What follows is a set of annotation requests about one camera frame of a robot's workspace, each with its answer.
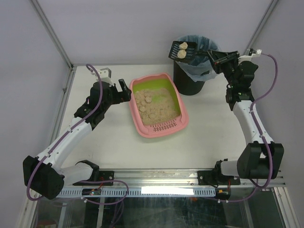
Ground black litter scoop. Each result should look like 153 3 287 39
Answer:
168 41 208 63

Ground pink green litter box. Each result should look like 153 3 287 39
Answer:
129 73 189 138

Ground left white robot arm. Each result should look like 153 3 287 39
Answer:
23 79 132 200

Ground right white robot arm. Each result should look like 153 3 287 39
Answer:
207 49 284 188

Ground beige cat litter pellets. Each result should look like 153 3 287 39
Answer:
134 88 180 125

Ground blue plastic bin liner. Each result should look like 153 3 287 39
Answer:
177 35 220 82

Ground black trash bin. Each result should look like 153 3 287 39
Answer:
173 62 205 96

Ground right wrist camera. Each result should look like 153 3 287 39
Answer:
238 48 262 64

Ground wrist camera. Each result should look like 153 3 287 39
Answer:
97 67 114 86
238 48 262 64

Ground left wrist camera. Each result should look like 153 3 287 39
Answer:
97 67 114 86

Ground left aluminium frame post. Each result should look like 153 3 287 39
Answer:
29 0 73 69

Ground aluminium frame post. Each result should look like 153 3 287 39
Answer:
29 0 73 69
239 0 280 63

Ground right aluminium frame post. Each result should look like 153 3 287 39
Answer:
239 0 280 63

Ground white slotted cable duct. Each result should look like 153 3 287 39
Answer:
57 186 216 198

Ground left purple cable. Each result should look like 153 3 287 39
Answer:
26 63 104 201

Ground aluminium mounting rail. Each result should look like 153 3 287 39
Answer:
71 168 285 188

